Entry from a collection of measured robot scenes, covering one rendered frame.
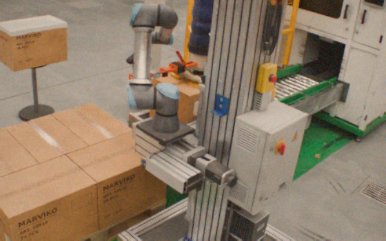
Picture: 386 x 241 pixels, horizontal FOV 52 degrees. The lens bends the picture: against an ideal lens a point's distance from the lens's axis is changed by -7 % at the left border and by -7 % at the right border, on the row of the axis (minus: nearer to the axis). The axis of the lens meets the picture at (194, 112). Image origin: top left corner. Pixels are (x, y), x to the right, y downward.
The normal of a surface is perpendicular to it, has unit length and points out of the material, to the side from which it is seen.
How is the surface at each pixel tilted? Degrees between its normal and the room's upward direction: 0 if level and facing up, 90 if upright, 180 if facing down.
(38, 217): 90
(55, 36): 90
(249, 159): 90
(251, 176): 90
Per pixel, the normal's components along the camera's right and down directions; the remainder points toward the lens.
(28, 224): 0.70, 0.37
